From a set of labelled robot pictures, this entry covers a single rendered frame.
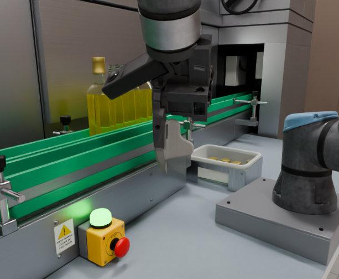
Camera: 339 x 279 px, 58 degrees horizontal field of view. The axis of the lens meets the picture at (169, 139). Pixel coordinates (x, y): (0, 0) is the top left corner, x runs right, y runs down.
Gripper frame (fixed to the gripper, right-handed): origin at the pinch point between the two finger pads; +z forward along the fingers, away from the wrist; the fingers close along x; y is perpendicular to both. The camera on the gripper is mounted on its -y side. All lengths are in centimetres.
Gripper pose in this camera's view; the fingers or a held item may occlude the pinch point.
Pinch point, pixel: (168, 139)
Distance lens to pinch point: 54.8
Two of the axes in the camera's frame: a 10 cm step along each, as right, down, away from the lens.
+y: 9.8, 0.9, -1.9
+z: 0.8, 6.7, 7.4
